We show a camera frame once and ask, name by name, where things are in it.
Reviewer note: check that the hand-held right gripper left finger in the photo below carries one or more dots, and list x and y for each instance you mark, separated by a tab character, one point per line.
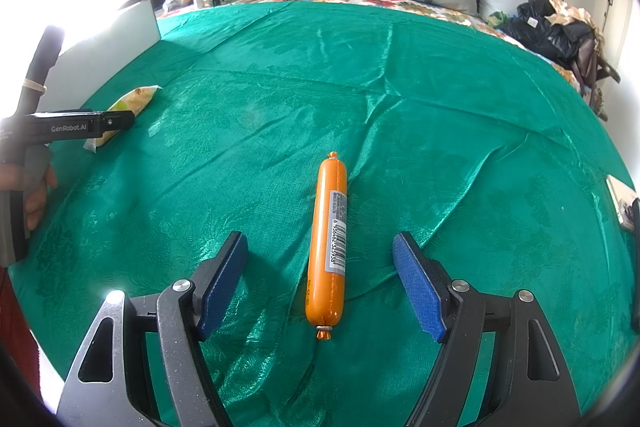
222	287

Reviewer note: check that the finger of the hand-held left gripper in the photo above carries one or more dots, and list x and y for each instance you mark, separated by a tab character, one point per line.
117	120
45	57

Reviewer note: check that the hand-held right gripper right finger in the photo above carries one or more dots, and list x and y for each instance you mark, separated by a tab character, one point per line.
417	287

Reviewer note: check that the pale packet with green label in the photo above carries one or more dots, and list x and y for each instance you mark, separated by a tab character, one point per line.
132	99

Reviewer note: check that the white cardboard box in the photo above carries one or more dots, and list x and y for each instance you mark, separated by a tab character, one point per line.
115	32

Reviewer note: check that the orange sausage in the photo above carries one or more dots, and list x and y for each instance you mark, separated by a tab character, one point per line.
327	257

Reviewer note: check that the person's left hand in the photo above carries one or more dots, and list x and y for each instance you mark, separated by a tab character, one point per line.
39	202

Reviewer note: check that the green satin cloth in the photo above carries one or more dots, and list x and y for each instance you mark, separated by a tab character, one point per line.
400	107

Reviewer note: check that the white flat item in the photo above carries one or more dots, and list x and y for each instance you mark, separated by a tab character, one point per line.
622	197

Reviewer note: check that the small green cloth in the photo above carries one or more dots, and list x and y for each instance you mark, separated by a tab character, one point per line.
497	18

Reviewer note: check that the brown chair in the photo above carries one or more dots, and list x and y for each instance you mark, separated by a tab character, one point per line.
592	67

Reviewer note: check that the black jacket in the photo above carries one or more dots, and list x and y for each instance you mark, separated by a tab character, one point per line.
540	32

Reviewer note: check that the beige cloth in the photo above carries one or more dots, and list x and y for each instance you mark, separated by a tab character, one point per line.
575	9

